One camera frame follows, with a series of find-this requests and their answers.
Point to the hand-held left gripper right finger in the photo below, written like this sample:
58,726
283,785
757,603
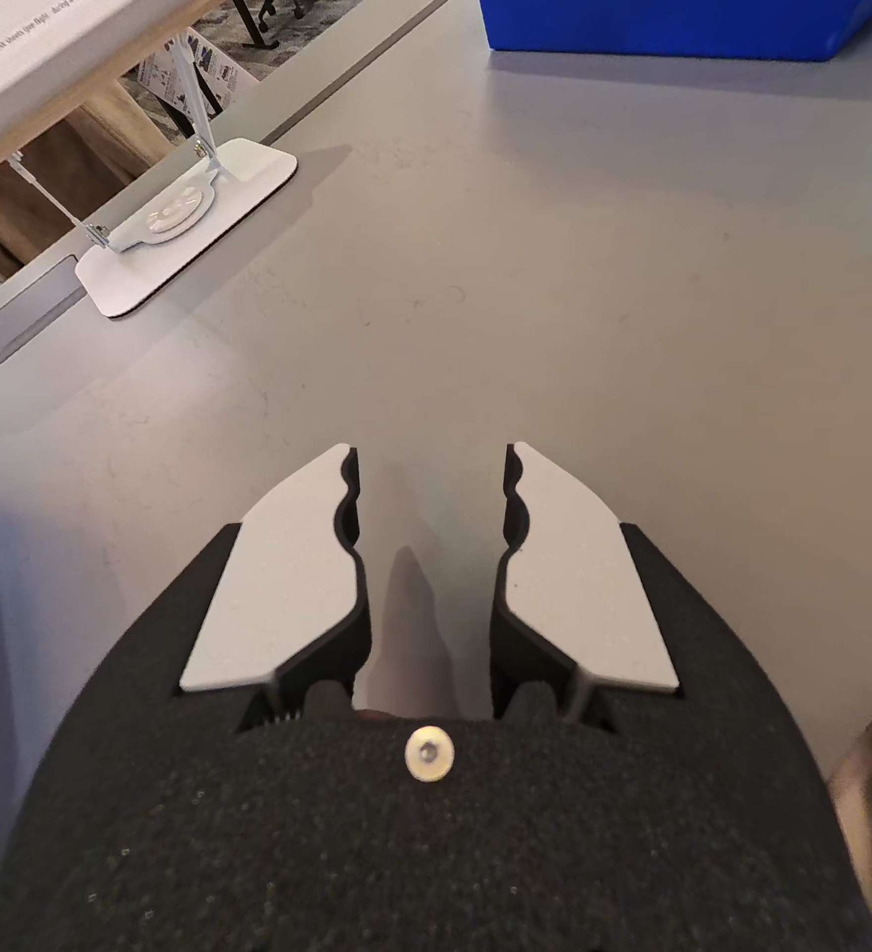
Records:
585,587

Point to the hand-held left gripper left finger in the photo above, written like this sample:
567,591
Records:
280,587

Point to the blue storage bin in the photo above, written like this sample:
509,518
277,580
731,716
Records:
666,26

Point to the beige curtain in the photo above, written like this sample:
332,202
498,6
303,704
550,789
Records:
49,186

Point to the printed floor sheet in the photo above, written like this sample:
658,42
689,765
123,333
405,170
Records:
220,74

